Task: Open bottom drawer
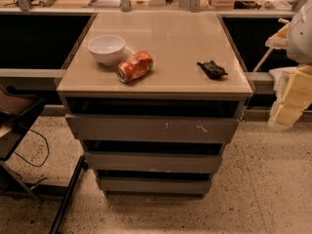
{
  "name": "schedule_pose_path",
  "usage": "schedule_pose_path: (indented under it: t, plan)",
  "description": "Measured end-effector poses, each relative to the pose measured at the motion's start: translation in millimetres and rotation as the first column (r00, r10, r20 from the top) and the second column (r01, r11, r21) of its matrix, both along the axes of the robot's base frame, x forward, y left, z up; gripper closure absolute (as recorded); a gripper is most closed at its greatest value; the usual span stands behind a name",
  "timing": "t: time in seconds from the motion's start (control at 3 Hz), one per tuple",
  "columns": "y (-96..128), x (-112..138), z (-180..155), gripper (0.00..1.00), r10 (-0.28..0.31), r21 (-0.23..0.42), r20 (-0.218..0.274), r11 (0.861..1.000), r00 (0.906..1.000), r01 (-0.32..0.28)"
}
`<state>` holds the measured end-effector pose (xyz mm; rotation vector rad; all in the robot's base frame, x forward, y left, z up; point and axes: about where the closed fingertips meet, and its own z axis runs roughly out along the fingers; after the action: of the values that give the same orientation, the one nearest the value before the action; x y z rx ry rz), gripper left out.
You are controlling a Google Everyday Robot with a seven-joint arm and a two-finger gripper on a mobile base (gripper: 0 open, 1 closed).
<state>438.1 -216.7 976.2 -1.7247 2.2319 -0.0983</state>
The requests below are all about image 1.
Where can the white bowl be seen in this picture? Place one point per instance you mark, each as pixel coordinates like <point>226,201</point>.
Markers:
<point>107,49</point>

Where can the dark cart on left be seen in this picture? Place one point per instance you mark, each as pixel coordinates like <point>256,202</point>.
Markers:
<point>17,115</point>

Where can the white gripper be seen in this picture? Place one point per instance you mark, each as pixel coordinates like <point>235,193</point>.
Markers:
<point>300,36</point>

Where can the grey middle drawer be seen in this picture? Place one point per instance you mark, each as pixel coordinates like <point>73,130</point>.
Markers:
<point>153,163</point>

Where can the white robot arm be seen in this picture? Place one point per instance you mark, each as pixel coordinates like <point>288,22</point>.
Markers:
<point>299,39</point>

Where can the crushed orange soda can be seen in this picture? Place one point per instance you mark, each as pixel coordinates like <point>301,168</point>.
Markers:
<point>134,66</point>

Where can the grey bottom drawer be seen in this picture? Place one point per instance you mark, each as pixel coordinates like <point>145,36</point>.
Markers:
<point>154,186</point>

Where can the grey drawer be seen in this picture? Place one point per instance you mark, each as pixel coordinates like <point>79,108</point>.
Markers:
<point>154,186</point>
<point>152,128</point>
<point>153,163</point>

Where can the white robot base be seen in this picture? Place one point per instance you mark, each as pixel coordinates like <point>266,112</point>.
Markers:
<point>279,75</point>

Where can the grey drawer cabinet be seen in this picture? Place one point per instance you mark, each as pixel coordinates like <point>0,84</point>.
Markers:
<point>175,87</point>

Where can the grey top drawer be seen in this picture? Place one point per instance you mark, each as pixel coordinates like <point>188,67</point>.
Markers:
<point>152,128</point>

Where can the white rod with cap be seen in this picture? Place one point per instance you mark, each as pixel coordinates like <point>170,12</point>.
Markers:
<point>268,52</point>

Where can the black crumpled wrapper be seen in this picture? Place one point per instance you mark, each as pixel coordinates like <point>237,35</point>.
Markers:
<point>212,70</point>

